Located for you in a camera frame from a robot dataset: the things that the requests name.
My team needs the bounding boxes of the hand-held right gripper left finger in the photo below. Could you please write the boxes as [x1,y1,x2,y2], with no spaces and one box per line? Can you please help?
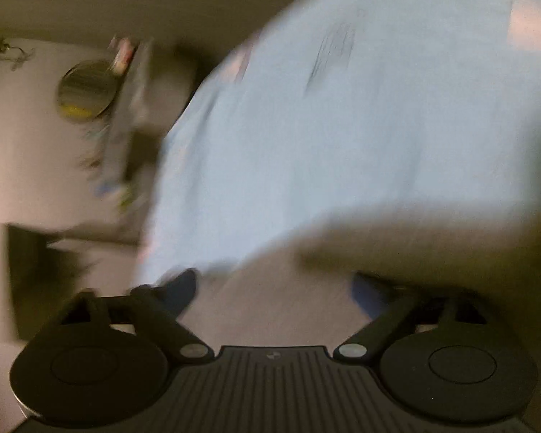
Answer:
[61,269,210,364]

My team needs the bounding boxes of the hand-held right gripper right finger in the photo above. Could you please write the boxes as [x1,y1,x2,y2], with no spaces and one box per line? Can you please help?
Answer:
[334,274,488,362]

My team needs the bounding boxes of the dark rectangular object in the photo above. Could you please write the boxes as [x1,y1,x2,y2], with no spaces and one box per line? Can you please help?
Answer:
[5,223,88,340]

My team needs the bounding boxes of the blue mushroom print blanket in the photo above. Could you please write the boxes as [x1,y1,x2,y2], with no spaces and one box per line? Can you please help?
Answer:
[135,0,541,292]

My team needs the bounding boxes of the round metallic object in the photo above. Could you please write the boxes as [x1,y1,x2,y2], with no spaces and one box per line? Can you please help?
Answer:
[56,58,120,121]

